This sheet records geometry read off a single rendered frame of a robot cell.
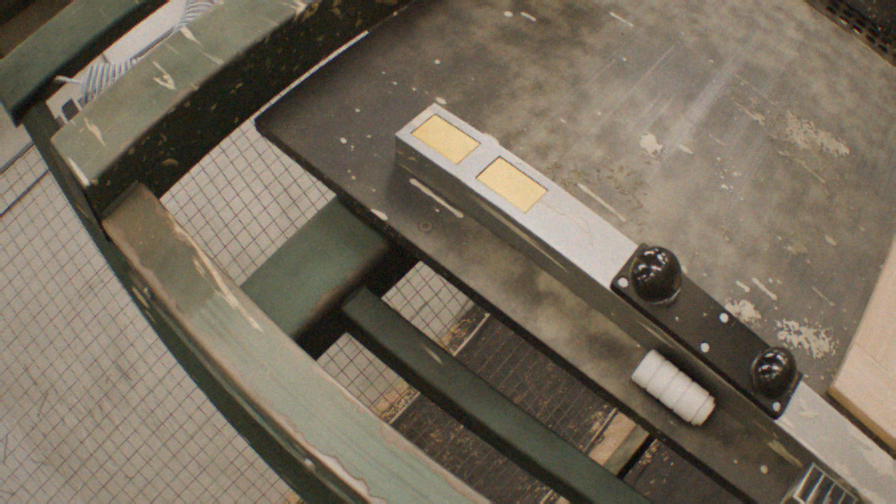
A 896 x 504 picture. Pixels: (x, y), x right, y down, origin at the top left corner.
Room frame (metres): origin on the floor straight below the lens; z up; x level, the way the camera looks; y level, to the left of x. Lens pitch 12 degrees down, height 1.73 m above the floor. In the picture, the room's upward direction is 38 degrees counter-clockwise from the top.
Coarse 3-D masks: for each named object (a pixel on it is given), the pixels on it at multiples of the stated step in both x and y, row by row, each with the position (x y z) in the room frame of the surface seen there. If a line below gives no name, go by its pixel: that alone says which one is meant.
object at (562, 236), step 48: (480, 144) 0.69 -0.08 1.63; (480, 192) 0.66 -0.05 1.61; (528, 240) 0.64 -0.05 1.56; (576, 240) 0.62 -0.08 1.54; (624, 240) 0.61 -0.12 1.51; (576, 288) 0.62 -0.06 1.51; (720, 384) 0.53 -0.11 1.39; (768, 432) 0.50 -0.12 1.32; (816, 432) 0.47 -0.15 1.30; (864, 480) 0.43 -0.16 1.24
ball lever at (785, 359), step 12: (780, 348) 0.42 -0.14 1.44; (756, 360) 0.51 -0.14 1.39; (768, 360) 0.41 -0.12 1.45; (780, 360) 0.41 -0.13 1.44; (792, 360) 0.41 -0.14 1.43; (756, 372) 0.42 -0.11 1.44; (768, 372) 0.41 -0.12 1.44; (780, 372) 0.40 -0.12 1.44; (792, 372) 0.40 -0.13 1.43; (756, 384) 0.42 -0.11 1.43; (768, 384) 0.41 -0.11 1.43; (780, 384) 0.40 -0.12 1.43; (792, 384) 0.40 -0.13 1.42; (768, 396) 0.41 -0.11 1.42; (780, 396) 0.41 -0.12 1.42
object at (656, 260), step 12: (648, 252) 0.48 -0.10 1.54; (660, 252) 0.47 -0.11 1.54; (636, 264) 0.48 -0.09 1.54; (648, 264) 0.47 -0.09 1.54; (660, 264) 0.47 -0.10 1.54; (672, 264) 0.47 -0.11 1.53; (636, 276) 0.47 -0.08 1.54; (648, 276) 0.47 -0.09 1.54; (660, 276) 0.46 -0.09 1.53; (672, 276) 0.46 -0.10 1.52; (636, 288) 0.48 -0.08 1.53; (648, 288) 0.47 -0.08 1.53; (660, 288) 0.46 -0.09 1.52; (672, 288) 0.46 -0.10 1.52; (648, 300) 0.47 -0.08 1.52; (660, 300) 0.47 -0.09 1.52; (672, 300) 0.56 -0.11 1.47
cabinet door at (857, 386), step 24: (888, 264) 0.58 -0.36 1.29; (888, 288) 0.56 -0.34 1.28; (864, 312) 0.57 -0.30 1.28; (888, 312) 0.55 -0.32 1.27; (864, 336) 0.54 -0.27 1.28; (888, 336) 0.53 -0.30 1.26; (864, 360) 0.52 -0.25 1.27; (888, 360) 0.51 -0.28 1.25; (840, 384) 0.51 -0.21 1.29; (864, 384) 0.50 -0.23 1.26; (888, 384) 0.50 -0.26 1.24; (864, 408) 0.49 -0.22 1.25; (888, 408) 0.48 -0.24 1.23; (888, 432) 0.47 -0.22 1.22
